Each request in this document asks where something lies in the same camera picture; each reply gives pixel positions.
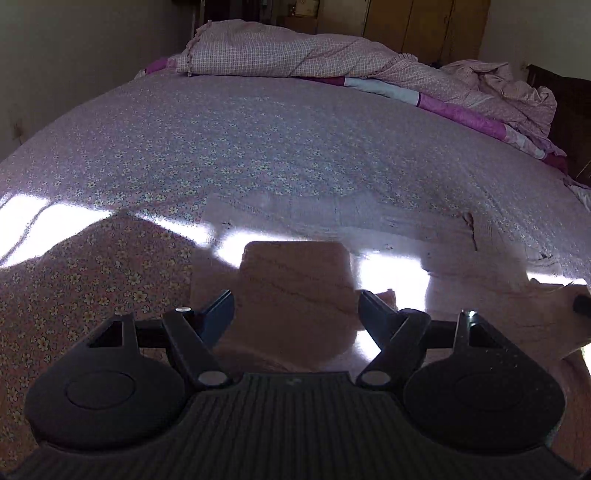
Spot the pink checked quilt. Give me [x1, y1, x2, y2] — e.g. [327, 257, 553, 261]
[178, 21, 559, 153]

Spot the white textured towel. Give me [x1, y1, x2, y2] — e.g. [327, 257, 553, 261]
[190, 191, 591, 374]

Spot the floral bedsheet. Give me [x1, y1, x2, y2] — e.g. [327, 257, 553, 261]
[0, 69, 591, 462]

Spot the wooden wardrobe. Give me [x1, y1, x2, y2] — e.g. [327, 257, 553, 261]
[362, 0, 491, 66]

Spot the wooden dresser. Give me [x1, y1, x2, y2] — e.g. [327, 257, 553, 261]
[277, 14, 368, 36]

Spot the dark wooden headboard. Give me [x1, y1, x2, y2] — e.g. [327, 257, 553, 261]
[526, 64, 591, 185]

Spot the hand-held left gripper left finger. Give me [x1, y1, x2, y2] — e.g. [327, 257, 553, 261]
[88, 289, 236, 388]

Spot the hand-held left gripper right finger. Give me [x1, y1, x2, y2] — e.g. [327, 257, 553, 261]
[355, 290, 506, 388]

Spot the white pillow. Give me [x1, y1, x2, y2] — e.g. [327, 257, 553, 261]
[563, 178, 591, 208]

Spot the pink and white folded quilt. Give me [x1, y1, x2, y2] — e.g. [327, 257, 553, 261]
[136, 55, 571, 174]

